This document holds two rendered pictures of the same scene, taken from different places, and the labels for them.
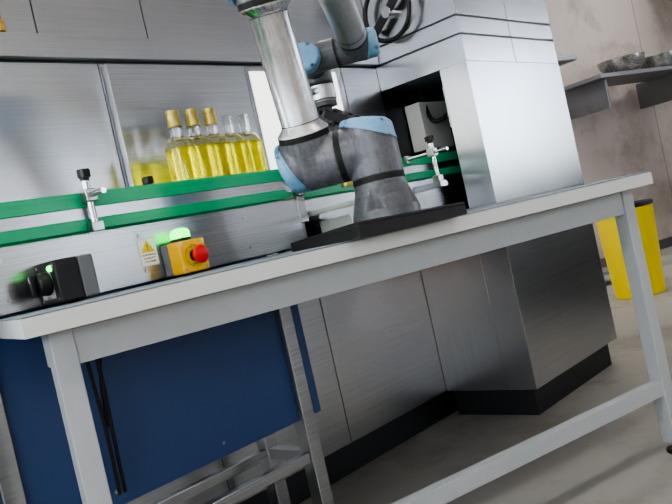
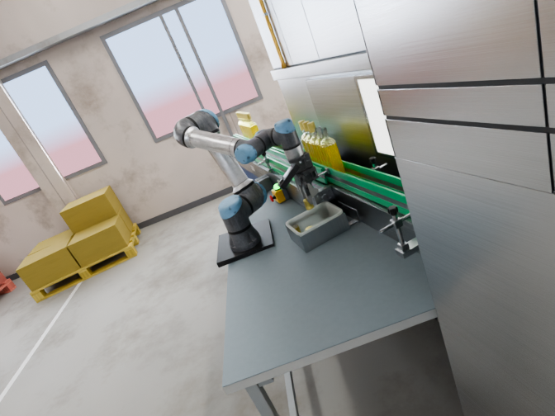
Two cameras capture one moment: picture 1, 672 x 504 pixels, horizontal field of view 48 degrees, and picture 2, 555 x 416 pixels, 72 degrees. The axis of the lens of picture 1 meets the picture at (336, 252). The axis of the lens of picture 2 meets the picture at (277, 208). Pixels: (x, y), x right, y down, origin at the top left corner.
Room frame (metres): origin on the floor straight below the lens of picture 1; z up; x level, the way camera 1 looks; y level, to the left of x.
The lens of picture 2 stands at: (2.77, -1.36, 1.56)
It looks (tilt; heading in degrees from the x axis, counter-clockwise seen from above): 23 degrees down; 125
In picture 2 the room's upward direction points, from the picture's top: 23 degrees counter-clockwise
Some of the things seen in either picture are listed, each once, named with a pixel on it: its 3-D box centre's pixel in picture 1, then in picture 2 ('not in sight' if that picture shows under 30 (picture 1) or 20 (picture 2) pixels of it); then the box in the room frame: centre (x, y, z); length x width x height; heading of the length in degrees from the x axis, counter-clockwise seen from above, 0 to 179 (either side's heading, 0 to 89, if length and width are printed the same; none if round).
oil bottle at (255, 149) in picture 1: (254, 170); (333, 159); (2.09, 0.17, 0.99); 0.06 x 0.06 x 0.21; 48
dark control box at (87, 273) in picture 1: (67, 280); (263, 183); (1.44, 0.51, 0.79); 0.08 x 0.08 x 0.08; 47
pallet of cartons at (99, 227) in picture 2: not in sight; (77, 239); (-1.66, 0.90, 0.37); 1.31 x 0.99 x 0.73; 32
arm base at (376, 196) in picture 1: (383, 198); (242, 234); (1.67, -0.13, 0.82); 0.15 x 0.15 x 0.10
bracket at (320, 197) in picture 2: (291, 211); (323, 196); (2.02, 0.09, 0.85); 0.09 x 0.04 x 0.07; 47
